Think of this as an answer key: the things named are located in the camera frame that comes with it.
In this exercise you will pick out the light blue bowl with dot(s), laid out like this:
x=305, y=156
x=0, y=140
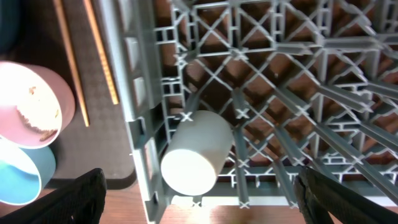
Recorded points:
x=24, y=172

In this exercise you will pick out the grey dishwasher rack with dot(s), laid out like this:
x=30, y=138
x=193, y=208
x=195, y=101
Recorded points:
x=300, y=83

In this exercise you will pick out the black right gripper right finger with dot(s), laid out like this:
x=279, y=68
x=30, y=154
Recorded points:
x=320, y=197

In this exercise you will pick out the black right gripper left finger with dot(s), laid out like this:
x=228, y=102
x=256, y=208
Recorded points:
x=80, y=202

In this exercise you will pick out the pink bowl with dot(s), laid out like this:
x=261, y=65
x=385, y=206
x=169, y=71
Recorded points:
x=37, y=104

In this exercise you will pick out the dark blue plate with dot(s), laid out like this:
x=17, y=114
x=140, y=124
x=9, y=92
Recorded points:
x=10, y=23

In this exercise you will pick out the white cup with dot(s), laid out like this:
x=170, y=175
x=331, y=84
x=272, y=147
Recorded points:
x=197, y=153

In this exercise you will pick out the right wooden chopstick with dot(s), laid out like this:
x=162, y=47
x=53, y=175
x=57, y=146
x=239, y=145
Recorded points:
x=101, y=51

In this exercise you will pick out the dark brown tray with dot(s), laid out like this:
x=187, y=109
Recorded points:
x=104, y=143

